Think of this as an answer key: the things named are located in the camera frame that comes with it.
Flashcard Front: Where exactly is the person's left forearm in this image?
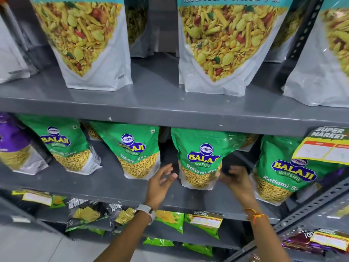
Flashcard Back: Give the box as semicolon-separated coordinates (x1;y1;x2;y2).
93;212;153;262

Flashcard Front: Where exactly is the person's left hand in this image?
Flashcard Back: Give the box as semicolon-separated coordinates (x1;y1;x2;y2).
145;163;178;210

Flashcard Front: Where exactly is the plain white pouch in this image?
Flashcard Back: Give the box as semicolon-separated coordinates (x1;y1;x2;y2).
0;0;39;84

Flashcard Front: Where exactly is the person's right hand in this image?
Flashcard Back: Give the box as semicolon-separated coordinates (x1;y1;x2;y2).
218;165;258;211

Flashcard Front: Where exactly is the black chips packet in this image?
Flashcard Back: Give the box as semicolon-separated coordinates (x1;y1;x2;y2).
65;198;110;233
108;203;136;234

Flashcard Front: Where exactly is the orange thread bracelet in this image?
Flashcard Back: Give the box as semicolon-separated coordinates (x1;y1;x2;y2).
243;208;269;225

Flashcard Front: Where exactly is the green sev snack packet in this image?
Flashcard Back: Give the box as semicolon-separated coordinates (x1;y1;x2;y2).
250;135;344;207
171;128;246;191
88;121;161;180
16;114;103;176

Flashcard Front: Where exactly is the yellow green shelf price label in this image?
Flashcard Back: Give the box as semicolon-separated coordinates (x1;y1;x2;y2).
310;229;349;252
292;126;349;166
190;211;224;229
21;191;53;207

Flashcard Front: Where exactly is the white snack mix pouch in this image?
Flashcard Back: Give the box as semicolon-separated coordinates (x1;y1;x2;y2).
264;0;310;63
177;0;295;97
282;0;349;108
28;0;133;92
124;0;155;58

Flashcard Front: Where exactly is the grey metal shelf board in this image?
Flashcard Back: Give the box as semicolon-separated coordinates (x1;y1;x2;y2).
0;139;282;225
35;205;244;250
0;52;349;138

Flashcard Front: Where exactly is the slotted grey metal rail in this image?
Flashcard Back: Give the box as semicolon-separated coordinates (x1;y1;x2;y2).
224;177;349;262

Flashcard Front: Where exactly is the slotted grey metal post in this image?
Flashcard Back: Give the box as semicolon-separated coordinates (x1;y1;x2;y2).
287;0;326;61

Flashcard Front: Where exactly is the light green chips packet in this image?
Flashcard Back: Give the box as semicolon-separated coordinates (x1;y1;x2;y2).
182;243;213;257
50;195;68;209
184;214;220;240
155;210;185;234
143;237;175;247

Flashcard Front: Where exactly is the white wrist watch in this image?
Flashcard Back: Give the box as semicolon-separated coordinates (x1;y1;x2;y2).
133;204;156;226

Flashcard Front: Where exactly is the person's right forearm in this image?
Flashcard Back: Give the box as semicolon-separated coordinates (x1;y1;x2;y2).
246;213;292;262

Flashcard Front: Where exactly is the dark purple snack packet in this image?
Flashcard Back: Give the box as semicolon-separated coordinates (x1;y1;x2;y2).
282;231;349;256

